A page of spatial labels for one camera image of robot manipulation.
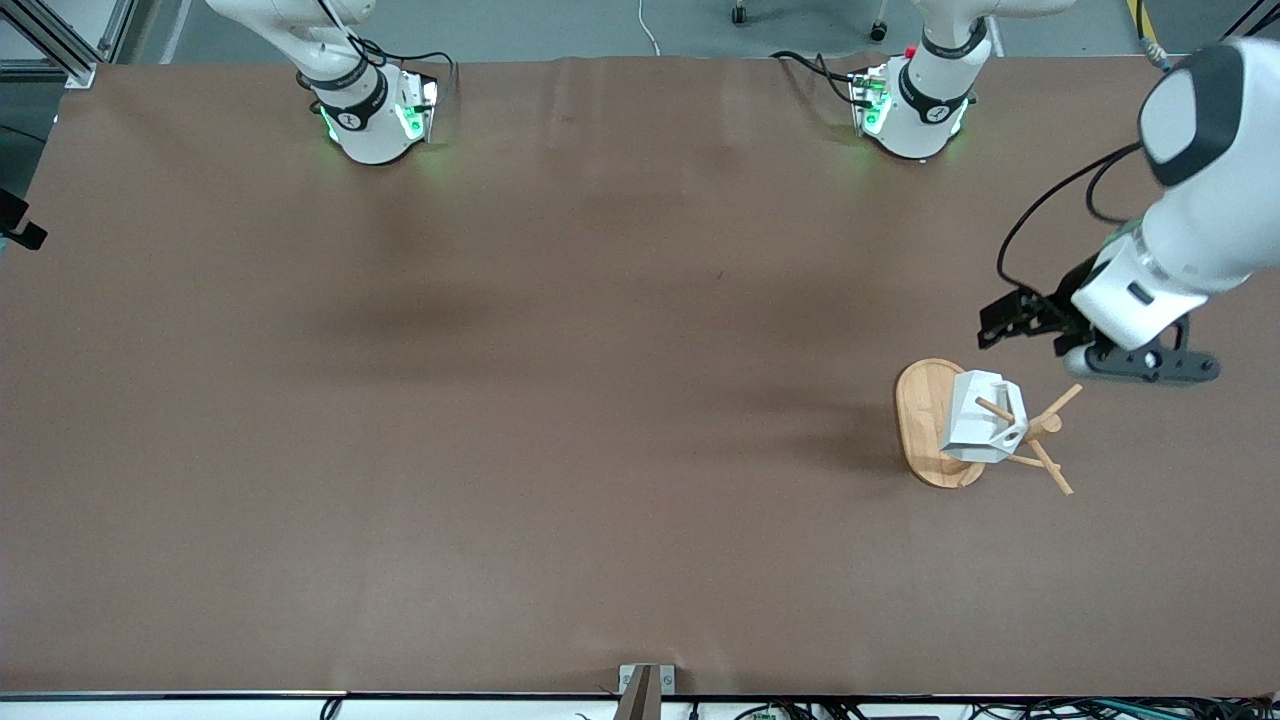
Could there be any white faceted cup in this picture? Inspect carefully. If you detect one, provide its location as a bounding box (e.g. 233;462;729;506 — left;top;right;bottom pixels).
939;369;1031;466

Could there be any wooden cup rack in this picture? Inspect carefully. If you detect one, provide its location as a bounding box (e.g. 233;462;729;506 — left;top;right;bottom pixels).
894;358;1085;498

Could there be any brown paper table cover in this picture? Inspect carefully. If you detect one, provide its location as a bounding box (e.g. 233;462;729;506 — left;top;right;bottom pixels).
0;55;1280;698

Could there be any aluminium frame profile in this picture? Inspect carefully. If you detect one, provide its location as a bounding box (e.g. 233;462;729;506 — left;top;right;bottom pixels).
0;0;153;89

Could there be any black left base cable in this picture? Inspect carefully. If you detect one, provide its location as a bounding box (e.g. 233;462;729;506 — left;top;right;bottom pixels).
772;50;863;105

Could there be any black base cable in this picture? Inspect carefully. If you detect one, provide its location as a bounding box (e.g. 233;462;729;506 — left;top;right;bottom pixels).
772;50;863;105
355;38;458;96

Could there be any black frame strut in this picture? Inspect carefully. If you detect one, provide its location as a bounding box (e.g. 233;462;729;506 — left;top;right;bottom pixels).
1222;0;1280;43

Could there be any cable bundle under table edge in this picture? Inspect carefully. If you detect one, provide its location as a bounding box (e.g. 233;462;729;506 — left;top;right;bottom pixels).
735;697;1280;720

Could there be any black right base cable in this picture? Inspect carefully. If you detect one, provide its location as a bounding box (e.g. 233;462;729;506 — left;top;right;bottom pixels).
355;38;458;96

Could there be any metal table edge bracket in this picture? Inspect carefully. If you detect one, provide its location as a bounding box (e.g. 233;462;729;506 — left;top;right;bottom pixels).
618;664;677;720

